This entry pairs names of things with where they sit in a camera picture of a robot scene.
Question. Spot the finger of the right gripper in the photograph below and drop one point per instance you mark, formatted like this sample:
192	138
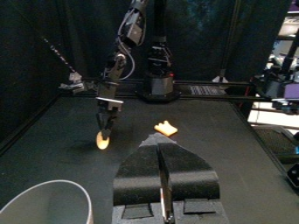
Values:
100	124
109	124

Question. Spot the horizontal black frame bar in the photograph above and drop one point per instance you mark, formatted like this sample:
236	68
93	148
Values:
217	87

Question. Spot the purple box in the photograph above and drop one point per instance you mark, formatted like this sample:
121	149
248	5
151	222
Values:
291	90

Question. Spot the yellow toy waffle piece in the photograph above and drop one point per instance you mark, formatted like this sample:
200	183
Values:
165	129

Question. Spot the white corner bracket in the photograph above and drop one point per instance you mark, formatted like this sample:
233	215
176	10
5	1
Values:
219	79

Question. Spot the vertical black frame post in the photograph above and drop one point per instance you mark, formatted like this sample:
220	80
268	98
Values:
229	43

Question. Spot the round yellow toy chip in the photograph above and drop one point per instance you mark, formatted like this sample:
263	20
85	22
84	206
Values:
103	143

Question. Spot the thin diagonal marked rod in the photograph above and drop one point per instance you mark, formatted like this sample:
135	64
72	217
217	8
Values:
57	52

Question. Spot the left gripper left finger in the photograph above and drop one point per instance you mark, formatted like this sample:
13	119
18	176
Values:
136	178

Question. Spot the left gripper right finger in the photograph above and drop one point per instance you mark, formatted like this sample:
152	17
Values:
191	178

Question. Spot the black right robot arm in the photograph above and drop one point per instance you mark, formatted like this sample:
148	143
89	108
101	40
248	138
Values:
159	81

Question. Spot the grey bowl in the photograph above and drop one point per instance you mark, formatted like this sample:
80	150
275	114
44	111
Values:
47	204

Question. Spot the silver clamp with tape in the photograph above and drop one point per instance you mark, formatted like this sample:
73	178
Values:
72	83

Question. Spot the black cloth curtain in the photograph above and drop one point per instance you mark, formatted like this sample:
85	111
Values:
201	35

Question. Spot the black mesh chair seat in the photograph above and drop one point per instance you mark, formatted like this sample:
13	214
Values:
273	140

